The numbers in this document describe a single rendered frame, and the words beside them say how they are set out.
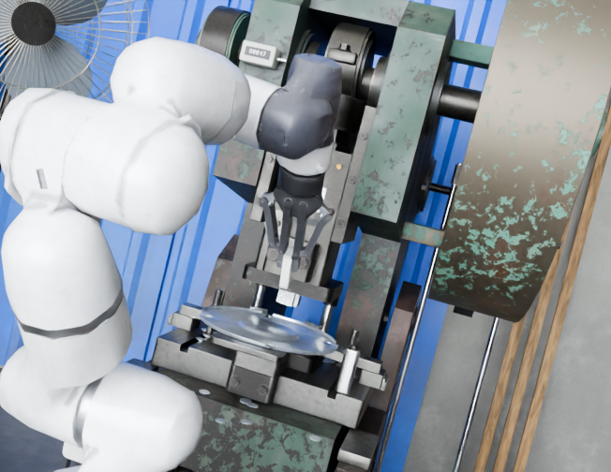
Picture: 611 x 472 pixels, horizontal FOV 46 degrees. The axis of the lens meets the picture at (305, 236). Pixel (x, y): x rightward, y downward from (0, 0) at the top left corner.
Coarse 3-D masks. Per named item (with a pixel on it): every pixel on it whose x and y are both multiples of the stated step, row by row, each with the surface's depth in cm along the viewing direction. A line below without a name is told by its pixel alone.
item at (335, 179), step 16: (336, 144) 153; (336, 160) 148; (336, 176) 148; (336, 192) 148; (336, 208) 149; (320, 240) 150; (272, 256) 147; (320, 256) 150; (336, 256) 160; (272, 272) 149; (304, 272) 147; (320, 272) 150
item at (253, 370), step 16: (224, 336) 134; (240, 352) 144; (256, 352) 131; (272, 352) 132; (288, 352) 135; (240, 368) 144; (256, 368) 143; (272, 368) 143; (240, 384) 144; (256, 384) 143; (272, 384) 143; (256, 400) 144; (272, 400) 144
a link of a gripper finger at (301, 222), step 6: (300, 204) 119; (300, 210) 119; (300, 216) 120; (300, 222) 121; (306, 222) 124; (300, 228) 122; (300, 234) 123; (294, 240) 123; (300, 240) 123; (294, 246) 124; (300, 246) 124; (294, 252) 125; (294, 258) 124
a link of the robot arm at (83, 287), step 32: (32, 96) 70; (64, 96) 70; (0, 128) 69; (32, 128) 67; (64, 128) 66; (0, 160) 70; (32, 160) 67; (32, 192) 68; (64, 192) 67; (32, 224) 66; (64, 224) 66; (96, 224) 69; (32, 256) 65; (64, 256) 65; (96, 256) 68; (32, 288) 66; (64, 288) 66; (96, 288) 69; (32, 320) 69; (64, 320) 68; (96, 320) 70
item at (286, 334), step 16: (208, 320) 143; (224, 320) 146; (240, 320) 148; (256, 320) 151; (272, 320) 158; (288, 320) 162; (240, 336) 134; (256, 336) 140; (272, 336) 142; (288, 336) 144; (304, 336) 150; (320, 336) 154; (304, 352) 136; (320, 352) 139
